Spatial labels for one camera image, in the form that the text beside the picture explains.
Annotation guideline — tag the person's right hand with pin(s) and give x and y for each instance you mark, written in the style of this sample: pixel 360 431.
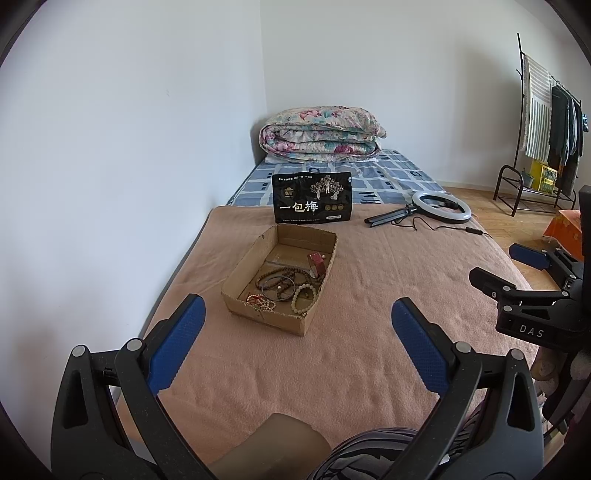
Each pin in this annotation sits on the person's right hand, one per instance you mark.
pixel 549 367

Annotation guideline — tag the black folded tripod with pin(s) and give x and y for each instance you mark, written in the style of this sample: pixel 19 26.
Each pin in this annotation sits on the black folded tripod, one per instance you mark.
pixel 383 219

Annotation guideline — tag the small green pot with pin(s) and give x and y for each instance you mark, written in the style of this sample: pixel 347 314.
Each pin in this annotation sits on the small green pot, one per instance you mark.
pixel 527 179

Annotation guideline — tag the yellow box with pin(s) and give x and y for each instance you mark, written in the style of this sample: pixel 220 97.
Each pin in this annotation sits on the yellow box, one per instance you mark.
pixel 542 177

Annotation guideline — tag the striped hanging towel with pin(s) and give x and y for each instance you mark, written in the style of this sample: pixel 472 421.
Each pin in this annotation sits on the striped hanging towel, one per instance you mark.
pixel 538 115

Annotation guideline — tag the dark hanging coat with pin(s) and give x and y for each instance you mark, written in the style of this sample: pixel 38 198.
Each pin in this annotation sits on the dark hanging coat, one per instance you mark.
pixel 559 138

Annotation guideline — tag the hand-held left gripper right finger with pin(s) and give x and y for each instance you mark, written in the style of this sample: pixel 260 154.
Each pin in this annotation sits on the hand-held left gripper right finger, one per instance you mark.
pixel 420 346

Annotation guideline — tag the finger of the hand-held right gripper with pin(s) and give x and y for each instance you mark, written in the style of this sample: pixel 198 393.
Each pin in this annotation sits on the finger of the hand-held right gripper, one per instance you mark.
pixel 531 256
pixel 498 288

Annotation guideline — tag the black snack bag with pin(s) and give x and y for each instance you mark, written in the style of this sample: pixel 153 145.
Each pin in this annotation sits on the black snack bag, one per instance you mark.
pixel 314 203

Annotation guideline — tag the orange patterned cloth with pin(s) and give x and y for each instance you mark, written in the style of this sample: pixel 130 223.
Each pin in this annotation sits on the orange patterned cloth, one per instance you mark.
pixel 565 226

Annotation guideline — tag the person's right forearm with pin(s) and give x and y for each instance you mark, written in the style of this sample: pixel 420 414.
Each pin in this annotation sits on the person's right forearm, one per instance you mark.
pixel 581 369

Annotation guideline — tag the blue hanging shirt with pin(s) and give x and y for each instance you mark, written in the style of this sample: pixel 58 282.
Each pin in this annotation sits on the blue hanging shirt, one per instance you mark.
pixel 579 129

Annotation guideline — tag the cardboard box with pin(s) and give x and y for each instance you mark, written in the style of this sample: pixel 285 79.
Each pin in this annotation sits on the cardboard box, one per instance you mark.
pixel 277 318

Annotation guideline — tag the folded floral quilt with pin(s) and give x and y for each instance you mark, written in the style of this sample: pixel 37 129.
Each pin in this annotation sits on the folded floral quilt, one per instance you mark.
pixel 323 129

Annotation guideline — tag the small red box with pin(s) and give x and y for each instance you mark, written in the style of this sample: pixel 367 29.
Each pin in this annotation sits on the small red box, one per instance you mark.
pixel 316 261

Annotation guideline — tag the thin blue bangle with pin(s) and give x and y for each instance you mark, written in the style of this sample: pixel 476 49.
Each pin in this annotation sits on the thin blue bangle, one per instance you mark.
pixel 263 288

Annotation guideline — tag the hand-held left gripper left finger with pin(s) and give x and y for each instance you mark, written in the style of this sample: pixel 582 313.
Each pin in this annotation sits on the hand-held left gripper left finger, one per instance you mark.
pixel 178 341

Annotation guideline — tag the black metal clothes rack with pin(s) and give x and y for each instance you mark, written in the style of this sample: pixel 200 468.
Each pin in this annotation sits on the black metal clothes rack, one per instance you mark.
pixel 503 184

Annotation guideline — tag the blue plaid bedsheet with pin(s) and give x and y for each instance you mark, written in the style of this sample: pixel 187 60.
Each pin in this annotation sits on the blue plaid bedsheet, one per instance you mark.
pixel 383 180

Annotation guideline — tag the person's dark striped clothing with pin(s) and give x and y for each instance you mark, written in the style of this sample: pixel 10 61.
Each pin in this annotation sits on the person's dark striped clothing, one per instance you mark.
pixel 369 452

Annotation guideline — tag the pink-brown blanket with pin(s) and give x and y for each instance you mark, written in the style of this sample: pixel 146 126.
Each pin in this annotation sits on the pink-brown blanket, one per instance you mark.
pixel 323 378

